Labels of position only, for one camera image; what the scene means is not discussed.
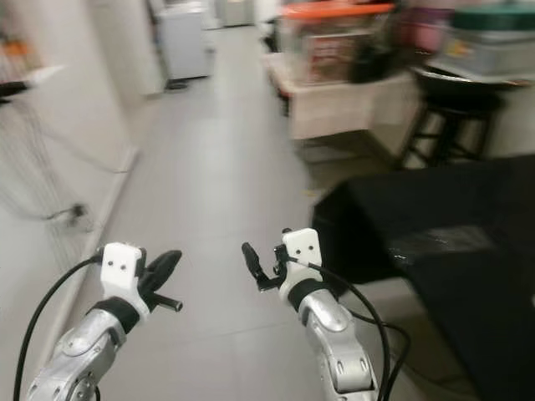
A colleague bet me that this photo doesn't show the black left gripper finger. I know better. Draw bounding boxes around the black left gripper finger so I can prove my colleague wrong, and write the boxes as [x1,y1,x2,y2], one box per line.
[146,251,183,293]
[140,250,175,289]

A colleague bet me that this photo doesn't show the black power adapter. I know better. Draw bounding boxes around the black power adapter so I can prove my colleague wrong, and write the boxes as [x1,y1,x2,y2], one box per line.
[69,205,91,225]

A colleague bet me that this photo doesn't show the beige cloth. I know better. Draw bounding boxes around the beige cloth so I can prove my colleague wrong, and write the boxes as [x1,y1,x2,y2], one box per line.
[263,54,424,141]

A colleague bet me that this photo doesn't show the crinkled clear plastic sheet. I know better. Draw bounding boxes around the crinkled clear plastic sheet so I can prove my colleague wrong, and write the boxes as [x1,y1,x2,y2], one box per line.
[385,224,501,261]

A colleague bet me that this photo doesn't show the black stool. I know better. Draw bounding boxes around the black stool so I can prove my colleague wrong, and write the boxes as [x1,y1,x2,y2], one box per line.
[397,88,507,168]

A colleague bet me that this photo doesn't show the orange-lidded storage box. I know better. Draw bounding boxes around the orange-lidded storage box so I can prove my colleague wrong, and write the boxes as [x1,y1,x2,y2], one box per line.
[280,3,398,84]

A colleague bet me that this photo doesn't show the white appliance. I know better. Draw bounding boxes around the white appliance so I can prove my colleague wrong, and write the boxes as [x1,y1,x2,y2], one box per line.
[157,4,211,84]

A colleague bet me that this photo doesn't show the black wok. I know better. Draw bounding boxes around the black wok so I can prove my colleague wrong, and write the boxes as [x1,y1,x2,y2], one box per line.
[410,67,521,111]

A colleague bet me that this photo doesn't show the pink plastic container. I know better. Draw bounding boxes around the pink plastic container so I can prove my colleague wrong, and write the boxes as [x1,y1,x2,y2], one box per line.
[405,8,454,56]

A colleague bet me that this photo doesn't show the clear plastic food container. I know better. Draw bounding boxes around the clear plastic food container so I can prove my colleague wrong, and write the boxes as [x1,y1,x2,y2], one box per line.
[439,29,535,81]

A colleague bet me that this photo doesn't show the dark green lid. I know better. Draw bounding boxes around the dark green lid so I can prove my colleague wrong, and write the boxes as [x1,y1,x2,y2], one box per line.
[451,4,535,34]

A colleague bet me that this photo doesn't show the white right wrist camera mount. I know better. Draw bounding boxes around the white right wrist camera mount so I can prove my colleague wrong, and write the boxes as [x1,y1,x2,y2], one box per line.
[273,226,325,308]

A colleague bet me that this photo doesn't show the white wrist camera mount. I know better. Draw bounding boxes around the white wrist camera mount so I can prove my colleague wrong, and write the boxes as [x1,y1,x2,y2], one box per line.
[273,226,325,308]
[99,242,148,324]

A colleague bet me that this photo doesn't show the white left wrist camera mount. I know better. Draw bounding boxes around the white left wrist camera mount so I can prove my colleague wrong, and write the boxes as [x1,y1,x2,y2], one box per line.
[99,242,148,324]

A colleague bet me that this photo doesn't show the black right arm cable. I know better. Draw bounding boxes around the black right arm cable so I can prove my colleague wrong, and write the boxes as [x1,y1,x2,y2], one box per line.
[288,257,412,401]

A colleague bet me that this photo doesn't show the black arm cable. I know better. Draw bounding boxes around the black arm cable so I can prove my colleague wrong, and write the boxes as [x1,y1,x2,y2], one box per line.
[288,257,412,401]
[13,255,105,401]

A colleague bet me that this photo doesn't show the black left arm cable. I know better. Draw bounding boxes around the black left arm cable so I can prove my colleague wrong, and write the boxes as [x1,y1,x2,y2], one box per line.
[13,255,105,401]

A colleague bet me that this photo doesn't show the thin black wall cable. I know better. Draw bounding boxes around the thin black wall cable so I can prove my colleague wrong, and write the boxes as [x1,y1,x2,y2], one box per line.
[0,100,126,268]

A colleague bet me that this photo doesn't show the white wall shelf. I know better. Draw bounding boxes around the white wall shelf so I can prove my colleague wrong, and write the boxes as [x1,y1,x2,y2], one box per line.
[27,65,66,84]

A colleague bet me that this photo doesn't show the black wire rack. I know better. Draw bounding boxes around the black wire rack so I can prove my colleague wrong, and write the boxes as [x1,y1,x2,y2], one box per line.
[0,77,33,99]

